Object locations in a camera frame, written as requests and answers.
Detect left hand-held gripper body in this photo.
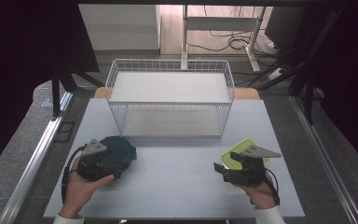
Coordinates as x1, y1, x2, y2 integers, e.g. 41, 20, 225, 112
76, 138, 124, 182

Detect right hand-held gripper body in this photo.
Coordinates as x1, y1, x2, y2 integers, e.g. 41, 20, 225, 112
228, 145, 282, 188

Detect green rectangular food container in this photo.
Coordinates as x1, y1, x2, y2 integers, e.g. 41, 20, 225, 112
220, 138, 270, 171

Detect round dark blue lidded container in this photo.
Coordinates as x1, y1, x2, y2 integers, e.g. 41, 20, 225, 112
100, 135, 138, 175

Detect white wire two-tier rack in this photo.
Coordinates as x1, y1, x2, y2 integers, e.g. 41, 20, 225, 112
104, 58, 236, 139

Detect person's right hand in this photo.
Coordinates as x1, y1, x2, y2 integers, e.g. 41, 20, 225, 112
235, 173, 278, 210

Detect person's left hand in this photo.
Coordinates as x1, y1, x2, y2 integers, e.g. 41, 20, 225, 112
59, 154, 116, 219

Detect wooden table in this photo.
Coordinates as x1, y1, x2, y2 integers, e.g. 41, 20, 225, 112
92, 87, 261, 101

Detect black metal stand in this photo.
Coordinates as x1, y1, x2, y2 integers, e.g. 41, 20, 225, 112
287, 8, 344, 126
50, 61, 105, 122

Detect white power strip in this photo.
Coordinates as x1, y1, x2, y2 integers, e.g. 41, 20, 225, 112
267, 67, 284, 81

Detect black curtain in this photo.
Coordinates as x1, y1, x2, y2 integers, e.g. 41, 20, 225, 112
304, 0, 358, 179
0, 0, 101, 182

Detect white cabinet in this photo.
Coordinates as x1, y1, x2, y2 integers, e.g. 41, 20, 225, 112
77, 4, 162, 52

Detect right hand-held gripper black cable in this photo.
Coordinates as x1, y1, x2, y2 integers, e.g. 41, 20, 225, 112
262, 167, 281, 206

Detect hand-held gripper black cable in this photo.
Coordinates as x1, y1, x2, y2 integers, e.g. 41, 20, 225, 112
61, 145, 88, 205
262, 167, 281, 206

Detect left hand-held gripper black cable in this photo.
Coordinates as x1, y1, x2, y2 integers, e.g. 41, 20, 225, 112
61, 145, 88, 205

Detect black square bracket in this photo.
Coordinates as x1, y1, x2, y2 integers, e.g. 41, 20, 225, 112
53, 120, 76, 145

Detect aluminium rail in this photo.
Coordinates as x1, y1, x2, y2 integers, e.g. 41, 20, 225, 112
0, 91, 75, 224
289, 94, 358, 224

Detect black floor cables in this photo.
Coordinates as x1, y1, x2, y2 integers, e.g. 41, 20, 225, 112
186, 5, 282, 58

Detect white metal desk frame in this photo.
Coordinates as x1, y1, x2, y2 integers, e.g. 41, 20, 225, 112
181, 4, 268, 74

